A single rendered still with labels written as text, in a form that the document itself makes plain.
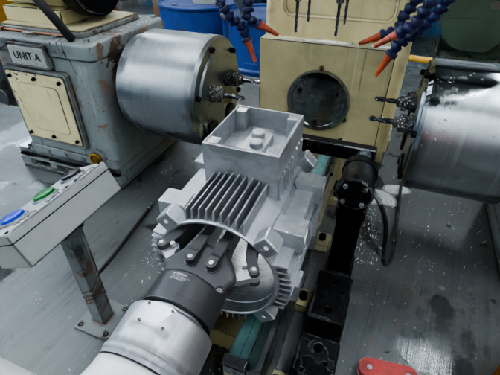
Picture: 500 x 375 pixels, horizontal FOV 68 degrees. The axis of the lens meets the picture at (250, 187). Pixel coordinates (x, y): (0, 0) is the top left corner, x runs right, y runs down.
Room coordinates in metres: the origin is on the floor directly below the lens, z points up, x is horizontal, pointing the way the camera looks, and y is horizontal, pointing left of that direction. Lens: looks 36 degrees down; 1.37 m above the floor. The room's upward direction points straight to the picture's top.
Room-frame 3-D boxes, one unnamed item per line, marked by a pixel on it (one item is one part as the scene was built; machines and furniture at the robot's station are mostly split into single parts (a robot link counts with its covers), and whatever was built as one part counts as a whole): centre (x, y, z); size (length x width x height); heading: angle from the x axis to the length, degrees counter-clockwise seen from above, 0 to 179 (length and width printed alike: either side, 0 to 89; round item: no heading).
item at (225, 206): (0.40, 0.01, 1.02); 0.20 x 0.19 x 0.19; 159
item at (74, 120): (0.95, 0.43, 0.99); 0.35 x 0.31 x 0.37; 69
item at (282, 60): (0.88, -0.18, 0.97); 0.30 x 0.11 x 0.34; 69
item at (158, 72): (0.86, 0.20, 1.04); 0.37 x 0.25 x 0.25; 69
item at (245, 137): (0.44, -0.01, 1.11); 0.12 x 0.11 x 0.07; 159
